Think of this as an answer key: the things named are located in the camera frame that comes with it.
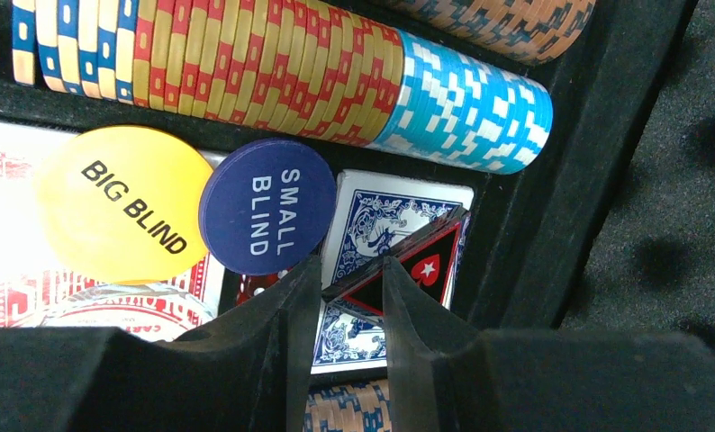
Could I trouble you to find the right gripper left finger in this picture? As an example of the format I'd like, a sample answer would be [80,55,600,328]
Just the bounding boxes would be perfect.
[0,256,321,431]

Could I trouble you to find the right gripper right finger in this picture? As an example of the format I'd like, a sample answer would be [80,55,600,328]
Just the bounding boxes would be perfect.
[383,257,715,431]

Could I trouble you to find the red triangular dealer button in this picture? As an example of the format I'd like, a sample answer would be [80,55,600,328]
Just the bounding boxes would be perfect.
[322,206,470,326]

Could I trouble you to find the blue small blind button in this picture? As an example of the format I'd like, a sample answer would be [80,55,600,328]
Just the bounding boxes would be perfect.
[199,139,336,275]

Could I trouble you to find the blue playing card deck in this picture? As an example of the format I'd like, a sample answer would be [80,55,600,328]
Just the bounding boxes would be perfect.
[312,169,475,375]

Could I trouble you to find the orange big blind button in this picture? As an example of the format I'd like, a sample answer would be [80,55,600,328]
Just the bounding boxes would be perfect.
[34,125,213,284]

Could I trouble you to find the red playing card deck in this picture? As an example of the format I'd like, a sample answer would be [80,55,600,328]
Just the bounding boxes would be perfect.
[0,121,225,341]

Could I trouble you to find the chip row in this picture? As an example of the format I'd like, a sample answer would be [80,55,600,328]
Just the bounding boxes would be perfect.
[379,0,596,66]
[11,0,554,175]
[302,379,392,432]

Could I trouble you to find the red dice in case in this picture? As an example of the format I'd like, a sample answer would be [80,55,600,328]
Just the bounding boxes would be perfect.
[235,270,289,306]

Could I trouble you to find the black poker chip case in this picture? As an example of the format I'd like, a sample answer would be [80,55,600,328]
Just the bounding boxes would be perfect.
[0,0,715,432]

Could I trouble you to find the top chip row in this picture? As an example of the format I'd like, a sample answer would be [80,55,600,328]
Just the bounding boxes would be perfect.
[379,0,596,66]

